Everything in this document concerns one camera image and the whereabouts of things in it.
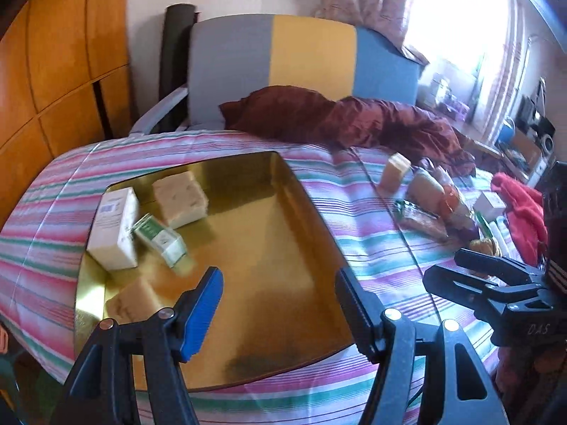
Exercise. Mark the pink clothing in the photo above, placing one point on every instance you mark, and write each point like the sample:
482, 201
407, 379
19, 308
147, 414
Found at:
514, 380

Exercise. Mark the pink floral curtain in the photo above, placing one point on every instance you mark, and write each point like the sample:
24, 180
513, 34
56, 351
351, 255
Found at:
376, 0

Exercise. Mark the yellow soap block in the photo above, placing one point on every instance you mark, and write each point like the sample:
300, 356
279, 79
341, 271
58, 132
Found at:
395, 172

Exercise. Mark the speckled beige soap block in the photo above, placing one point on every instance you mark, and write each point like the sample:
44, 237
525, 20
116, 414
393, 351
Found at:
179, 199

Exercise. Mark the striped bedsheet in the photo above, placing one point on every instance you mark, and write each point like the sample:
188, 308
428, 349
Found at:
363, 239

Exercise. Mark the orange wooden wardrobe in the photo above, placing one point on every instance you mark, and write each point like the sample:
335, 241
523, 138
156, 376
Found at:
57, 53

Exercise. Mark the purple box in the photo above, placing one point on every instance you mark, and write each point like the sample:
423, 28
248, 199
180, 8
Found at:
456, 108

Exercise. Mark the maroon duvet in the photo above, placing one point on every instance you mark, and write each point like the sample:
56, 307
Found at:
345, 119

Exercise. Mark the golden metal tray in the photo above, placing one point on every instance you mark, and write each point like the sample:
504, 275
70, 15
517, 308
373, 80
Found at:
265, 252

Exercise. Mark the green striped small box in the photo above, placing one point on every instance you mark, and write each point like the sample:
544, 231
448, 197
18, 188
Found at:
161, 239

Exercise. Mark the white box on sill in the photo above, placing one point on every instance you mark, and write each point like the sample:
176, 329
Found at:
438, 86

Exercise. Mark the white printed carton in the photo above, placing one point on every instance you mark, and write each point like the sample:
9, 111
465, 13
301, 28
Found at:
489, 206

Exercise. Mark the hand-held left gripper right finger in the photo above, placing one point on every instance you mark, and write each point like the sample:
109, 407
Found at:
354, 310

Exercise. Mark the beige sock roll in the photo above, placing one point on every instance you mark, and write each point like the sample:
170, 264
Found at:
425, 190

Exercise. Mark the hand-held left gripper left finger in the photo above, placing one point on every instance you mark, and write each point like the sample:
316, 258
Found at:
201, 314

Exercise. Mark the black speaker set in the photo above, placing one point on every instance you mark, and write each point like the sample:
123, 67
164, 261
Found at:
540, 126

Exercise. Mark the white box with label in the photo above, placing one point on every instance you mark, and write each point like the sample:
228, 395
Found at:
113, 230

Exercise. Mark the pink striped curtain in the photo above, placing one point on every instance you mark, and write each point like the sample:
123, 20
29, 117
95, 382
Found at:
505, 62

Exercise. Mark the red cloth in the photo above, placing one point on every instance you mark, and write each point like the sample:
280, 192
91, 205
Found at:
525, 212

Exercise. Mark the wooden desk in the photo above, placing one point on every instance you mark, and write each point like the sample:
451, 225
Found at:
483, 148

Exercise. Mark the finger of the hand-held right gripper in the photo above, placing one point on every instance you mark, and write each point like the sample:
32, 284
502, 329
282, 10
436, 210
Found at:
496, 268
460, 290

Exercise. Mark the grey yellow blue headboard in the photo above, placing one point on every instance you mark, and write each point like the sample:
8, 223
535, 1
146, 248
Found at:
310, 57

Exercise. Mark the green-edged cracker packet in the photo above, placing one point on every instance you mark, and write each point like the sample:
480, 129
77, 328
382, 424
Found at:
423, 221

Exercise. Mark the plain beige soap block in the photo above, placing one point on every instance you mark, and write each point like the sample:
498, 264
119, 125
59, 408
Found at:
133, 301

